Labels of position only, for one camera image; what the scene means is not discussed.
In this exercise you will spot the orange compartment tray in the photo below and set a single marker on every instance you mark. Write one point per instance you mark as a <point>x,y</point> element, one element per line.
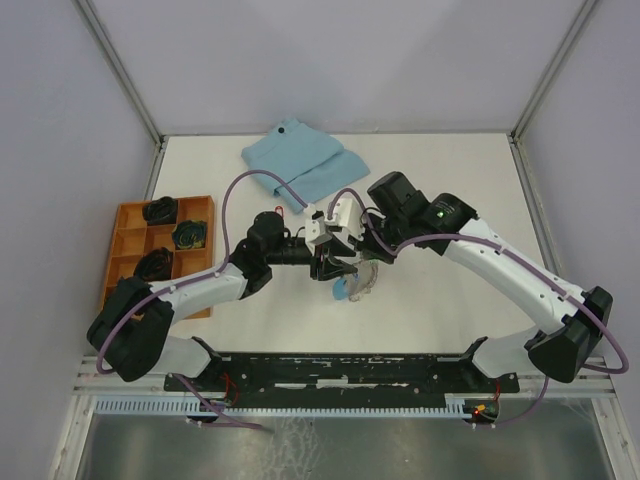
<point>134,238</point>

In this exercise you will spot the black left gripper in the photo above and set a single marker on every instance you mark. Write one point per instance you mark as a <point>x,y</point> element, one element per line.
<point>330,267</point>

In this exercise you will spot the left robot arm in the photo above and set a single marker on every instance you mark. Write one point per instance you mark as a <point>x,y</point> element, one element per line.
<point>131,332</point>

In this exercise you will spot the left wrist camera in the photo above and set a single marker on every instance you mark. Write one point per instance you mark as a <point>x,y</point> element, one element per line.
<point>317,229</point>

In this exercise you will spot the metal key organizer blue handle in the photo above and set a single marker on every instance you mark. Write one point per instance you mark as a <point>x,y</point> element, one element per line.
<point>353,286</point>

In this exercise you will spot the light blue cloth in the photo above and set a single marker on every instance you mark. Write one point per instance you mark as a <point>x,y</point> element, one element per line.
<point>311,164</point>

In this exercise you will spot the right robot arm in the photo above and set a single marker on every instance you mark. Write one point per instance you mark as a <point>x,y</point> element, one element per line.
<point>568,320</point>

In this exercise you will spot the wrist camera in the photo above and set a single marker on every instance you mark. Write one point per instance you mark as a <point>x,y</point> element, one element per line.
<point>344,215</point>
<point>317,229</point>

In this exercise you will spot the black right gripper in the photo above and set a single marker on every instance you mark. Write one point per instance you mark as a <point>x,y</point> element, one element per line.
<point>368,251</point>

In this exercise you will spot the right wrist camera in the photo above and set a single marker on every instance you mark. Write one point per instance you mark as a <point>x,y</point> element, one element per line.
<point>344,215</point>

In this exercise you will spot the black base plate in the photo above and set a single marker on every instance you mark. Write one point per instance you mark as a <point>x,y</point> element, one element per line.
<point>342,381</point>

